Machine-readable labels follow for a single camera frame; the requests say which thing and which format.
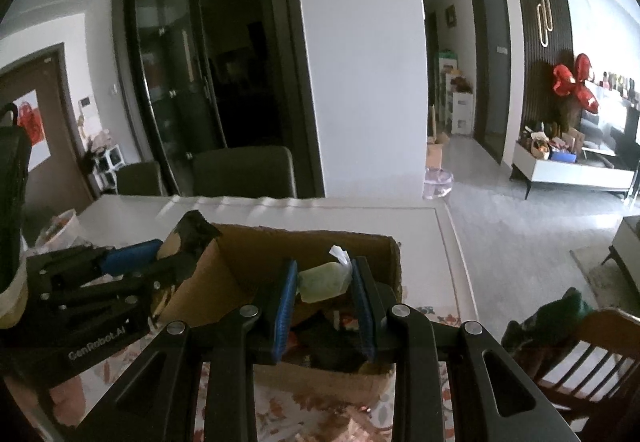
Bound pale green candy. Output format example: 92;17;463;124
297;245;352;303

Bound dark green snack packet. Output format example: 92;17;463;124
291;311;367;374

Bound black gold snack bar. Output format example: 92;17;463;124
156;210;221;278

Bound brown cardboard box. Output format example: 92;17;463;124
160;224;401;405

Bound white basket bowl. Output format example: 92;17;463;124
35;209;81;253

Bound dark dining chair left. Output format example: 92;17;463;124
116;161;166;197

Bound dark dining chair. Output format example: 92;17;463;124
193;146;297;199
116;161;166;197

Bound patterned table mat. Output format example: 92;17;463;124
89;305;461;442

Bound dark dining chair right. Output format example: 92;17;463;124
193;146;297;199

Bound clear plastic stool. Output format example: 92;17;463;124
422;168;454;200

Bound red fu poster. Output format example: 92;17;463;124
14;90;51;171

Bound wooden chair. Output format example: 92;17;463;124
501;309;639;433

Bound white storage drawers hallway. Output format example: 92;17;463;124
437;50;474;136

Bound dark glass sliding doors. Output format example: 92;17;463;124
112;0;324;198

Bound white low tv cabinet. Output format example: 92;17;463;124
510;144;634;198

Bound dark hallway door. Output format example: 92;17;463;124
472;0;511;165

